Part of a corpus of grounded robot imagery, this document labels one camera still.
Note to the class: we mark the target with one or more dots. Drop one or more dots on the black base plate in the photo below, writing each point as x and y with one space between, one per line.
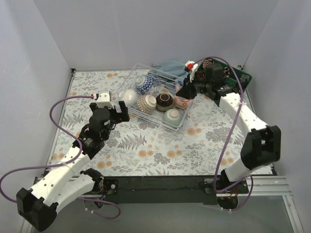
128 190

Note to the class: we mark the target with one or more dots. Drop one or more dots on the black glazed bowl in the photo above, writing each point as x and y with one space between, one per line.
164 102

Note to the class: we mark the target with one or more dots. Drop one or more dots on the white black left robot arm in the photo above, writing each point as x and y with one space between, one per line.
40 204

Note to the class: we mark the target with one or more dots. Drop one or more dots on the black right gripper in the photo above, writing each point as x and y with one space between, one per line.
190 85

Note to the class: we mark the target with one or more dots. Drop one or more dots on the brown floral pattern bowl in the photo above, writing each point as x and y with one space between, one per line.
146 104

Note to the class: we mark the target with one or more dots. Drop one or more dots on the pale green bowl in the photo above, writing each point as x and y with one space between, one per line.
172 118

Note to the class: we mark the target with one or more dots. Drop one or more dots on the light blue cloth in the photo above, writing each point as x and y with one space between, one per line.
170 71

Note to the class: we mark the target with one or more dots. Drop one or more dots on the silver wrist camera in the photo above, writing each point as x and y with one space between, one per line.
103 100
191 68

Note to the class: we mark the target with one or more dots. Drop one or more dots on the brown patterned rolled tie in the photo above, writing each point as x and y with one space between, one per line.
206 63

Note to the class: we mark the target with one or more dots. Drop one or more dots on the plain white ribbed bowl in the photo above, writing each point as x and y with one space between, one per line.
129 97

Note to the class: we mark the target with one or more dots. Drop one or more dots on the black white rolled tie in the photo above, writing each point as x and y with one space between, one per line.
226 72

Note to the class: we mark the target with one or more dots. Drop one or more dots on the grey folded cloth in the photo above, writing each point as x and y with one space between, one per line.
244 80

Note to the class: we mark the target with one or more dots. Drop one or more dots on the green compartment tray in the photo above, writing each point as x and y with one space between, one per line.
217 76

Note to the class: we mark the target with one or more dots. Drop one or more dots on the floral patterned table mat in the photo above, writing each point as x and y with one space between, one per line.
138 148

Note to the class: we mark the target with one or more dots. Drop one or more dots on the white wire dish rack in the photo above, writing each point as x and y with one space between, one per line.
159 86

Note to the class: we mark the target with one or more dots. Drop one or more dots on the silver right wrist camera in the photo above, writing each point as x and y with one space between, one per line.
191 68

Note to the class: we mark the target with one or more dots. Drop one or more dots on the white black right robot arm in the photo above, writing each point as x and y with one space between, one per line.
262 142

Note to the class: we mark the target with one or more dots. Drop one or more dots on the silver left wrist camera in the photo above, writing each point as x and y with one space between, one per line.
103 100

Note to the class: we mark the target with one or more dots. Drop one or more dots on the blue white zigzag bowl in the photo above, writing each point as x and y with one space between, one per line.
143 83

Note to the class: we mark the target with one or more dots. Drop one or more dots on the red black rolled tie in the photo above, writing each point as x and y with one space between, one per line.
200 76

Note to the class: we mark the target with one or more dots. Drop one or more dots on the red diamond pattern bowl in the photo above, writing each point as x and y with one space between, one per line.
178 85

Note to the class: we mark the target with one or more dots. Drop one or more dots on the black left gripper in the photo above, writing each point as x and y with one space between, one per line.
114 113

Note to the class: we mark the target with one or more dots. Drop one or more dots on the orange white floral bowl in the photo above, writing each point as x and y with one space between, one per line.
182 102

